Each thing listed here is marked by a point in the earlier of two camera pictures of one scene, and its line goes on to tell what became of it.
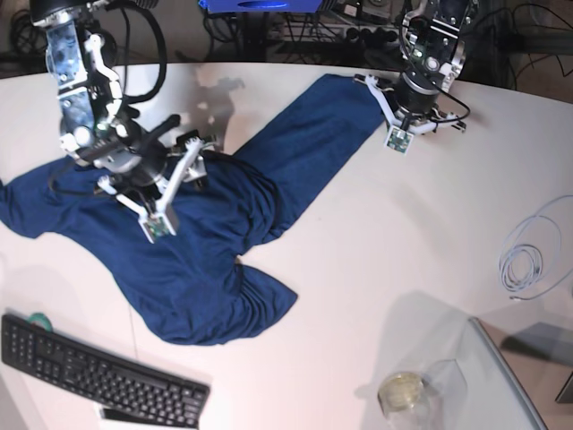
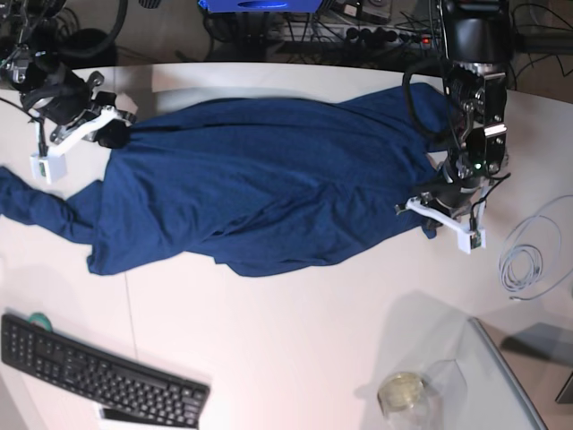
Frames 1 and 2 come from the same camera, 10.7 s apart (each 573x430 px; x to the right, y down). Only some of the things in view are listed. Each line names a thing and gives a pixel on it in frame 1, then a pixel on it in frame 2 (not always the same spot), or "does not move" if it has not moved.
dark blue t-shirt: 187,285 to 251,187
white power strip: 338,35 does not move
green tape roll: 41,318 does not move
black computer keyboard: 125,390 does not move
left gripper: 140,164 to 65,100
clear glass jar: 405,403 does not move
